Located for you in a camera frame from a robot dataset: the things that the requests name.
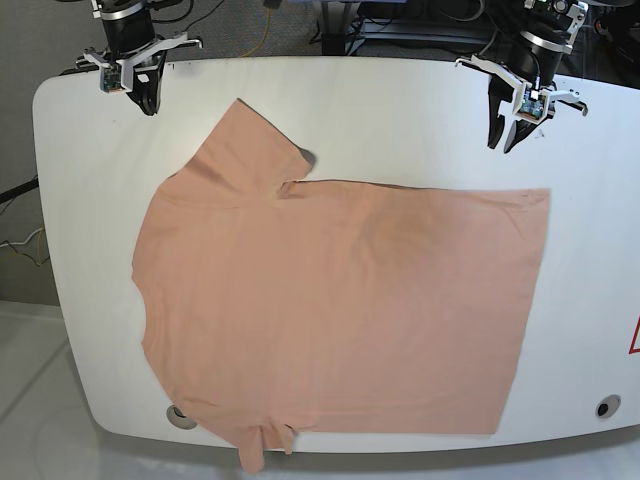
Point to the gripper body left side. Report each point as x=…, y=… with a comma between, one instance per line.
x=533, y=55

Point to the table cable grommet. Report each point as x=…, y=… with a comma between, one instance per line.
x=176, y=417
x=608, y=406

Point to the aluminium frame rail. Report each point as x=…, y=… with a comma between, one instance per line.
x=418, y=37

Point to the right table cable grommet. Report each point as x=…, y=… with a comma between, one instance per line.
x=608, y=406

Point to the left table cable grommet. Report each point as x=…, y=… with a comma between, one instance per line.
x=176, y=417

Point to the peach pink T-shirt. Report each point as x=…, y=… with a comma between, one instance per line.
x=277, y=305

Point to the gripper body right side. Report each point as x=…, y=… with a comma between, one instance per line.
x=127, y=35

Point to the red warning triangle sticker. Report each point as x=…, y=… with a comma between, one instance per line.
x=635, y=343

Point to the black metal table leg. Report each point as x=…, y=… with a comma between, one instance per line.
x=334, y=20

